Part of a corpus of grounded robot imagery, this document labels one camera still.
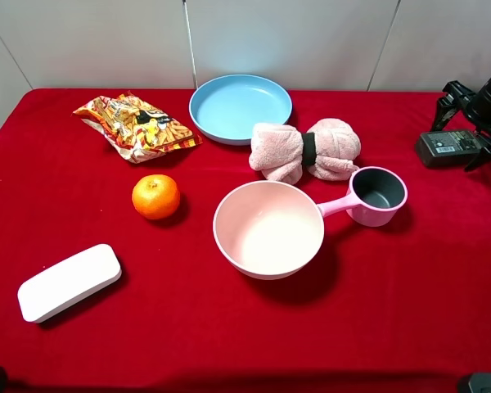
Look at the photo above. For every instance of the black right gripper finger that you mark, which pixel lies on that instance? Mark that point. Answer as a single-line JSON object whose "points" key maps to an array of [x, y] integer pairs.
{"points": [[483, 156], [446, 108]]}

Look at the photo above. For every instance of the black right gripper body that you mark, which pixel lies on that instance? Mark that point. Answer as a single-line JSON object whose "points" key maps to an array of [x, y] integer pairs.
{"points": [[476, 107]]}

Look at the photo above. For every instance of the black Mentholatum bottle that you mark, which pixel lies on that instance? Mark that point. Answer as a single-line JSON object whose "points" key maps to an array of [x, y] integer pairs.
{"points": [[446, 148]]}

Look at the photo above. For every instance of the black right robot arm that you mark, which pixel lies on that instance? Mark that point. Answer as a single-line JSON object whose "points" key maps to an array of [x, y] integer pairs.
{"points": [[474, 106]]}

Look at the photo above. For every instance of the pink saucepan grey inside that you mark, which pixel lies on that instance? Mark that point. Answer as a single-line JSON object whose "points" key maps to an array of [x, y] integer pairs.
{"points": [[373, 197]]}

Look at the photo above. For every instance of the pink rolled towel black band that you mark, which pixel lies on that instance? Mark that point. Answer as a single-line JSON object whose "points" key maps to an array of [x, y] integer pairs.
{"points": [[327, 150]]}

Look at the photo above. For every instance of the pink bowl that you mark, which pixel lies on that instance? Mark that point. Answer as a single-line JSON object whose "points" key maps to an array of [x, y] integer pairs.
{"points": [[268, 230]]}

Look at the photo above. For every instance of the blue round plate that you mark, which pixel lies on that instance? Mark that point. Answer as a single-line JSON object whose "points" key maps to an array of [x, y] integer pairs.
{"points": [[226, 109]]}

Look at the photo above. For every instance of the black object bottom right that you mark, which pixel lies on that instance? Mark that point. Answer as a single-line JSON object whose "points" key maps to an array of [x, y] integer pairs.
{"points": [[475, 383]]}

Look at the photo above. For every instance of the orange mandarin fruit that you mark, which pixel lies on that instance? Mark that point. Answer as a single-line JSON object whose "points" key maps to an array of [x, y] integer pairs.
{"points": [[156, 196]]}

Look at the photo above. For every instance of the yellow red snack bag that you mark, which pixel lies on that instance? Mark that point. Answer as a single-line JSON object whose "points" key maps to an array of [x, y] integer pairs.
{"points": [[137, 130]]}

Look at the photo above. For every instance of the red tablecloth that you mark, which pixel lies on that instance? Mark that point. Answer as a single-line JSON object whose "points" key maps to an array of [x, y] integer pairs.
{"points": [[401, 308]]}

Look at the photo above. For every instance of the white rectangular box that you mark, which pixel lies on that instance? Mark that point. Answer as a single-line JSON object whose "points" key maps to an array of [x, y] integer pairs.
{"points": [[67, 283]]}

